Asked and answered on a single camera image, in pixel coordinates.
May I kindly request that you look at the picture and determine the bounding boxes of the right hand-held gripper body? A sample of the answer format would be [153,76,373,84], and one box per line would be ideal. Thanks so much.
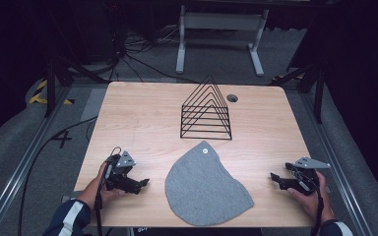
[284,156,332,197]

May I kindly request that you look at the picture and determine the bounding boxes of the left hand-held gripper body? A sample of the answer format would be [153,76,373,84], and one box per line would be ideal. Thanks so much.
[103,149,143,194]

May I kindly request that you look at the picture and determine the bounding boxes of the person's left hand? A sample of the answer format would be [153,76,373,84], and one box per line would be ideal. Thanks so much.
[84,161,126,207]

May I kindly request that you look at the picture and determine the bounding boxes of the person's right hand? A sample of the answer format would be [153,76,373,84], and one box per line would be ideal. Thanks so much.
[286,170,337,226]

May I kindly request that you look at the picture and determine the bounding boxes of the grey felt mat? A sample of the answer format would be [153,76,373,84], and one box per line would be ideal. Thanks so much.
[164,141,255,227]

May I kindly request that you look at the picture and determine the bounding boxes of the black tripod stand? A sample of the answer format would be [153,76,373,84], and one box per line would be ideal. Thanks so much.
[269,62,327,125]
[43,32,110,119]

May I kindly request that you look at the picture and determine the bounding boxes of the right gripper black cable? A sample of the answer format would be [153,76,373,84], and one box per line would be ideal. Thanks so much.
[290,166,325,236]

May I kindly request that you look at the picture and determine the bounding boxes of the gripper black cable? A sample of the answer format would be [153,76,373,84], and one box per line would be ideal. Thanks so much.
[290,166,325,236]
[93,146,123,236]

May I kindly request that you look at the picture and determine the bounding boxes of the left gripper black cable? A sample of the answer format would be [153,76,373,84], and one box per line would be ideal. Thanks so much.
[93,146,123,236]

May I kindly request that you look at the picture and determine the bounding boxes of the aluminium floor rail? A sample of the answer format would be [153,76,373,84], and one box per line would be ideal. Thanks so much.
[298,91,377,236]
[0,84,72,236]

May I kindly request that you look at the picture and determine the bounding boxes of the black floor cable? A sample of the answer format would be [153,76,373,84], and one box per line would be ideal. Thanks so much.
[17,115,98,236]

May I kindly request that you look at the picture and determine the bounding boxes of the black wire file rack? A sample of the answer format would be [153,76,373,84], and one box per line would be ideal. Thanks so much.
[179,74,233,142]

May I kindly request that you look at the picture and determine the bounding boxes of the bundle of black floor cables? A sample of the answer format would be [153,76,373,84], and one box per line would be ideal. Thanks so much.
[106,19,200,85]

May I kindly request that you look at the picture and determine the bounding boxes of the white metal table frame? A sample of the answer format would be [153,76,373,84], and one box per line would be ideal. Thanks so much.
[174,4,270,78]

